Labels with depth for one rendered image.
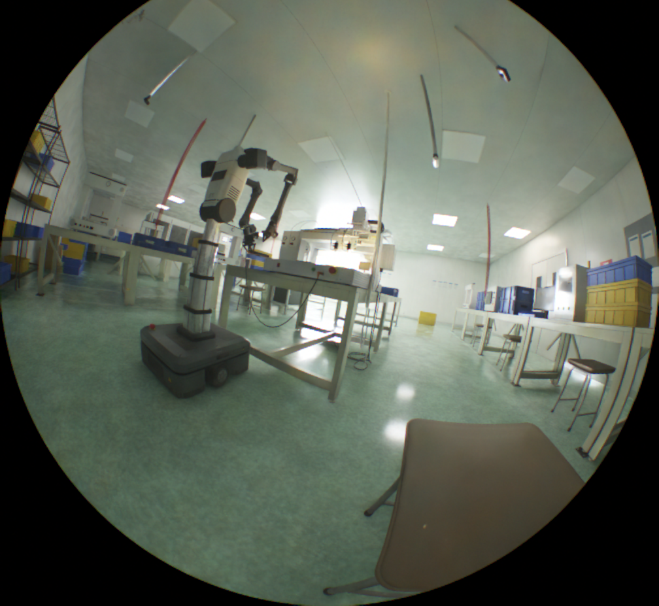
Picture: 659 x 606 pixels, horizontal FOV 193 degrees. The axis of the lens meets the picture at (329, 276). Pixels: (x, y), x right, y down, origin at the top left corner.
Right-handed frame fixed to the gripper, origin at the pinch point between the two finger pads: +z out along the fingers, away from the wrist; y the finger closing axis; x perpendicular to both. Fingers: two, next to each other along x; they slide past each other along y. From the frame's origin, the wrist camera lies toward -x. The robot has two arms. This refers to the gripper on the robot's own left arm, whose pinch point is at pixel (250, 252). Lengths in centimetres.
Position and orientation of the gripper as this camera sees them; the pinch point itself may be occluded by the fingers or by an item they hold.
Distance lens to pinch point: 164.8
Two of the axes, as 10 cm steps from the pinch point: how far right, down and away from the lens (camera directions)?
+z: 0.9, 9.2, 3.8
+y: -8.5, -1.3, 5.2
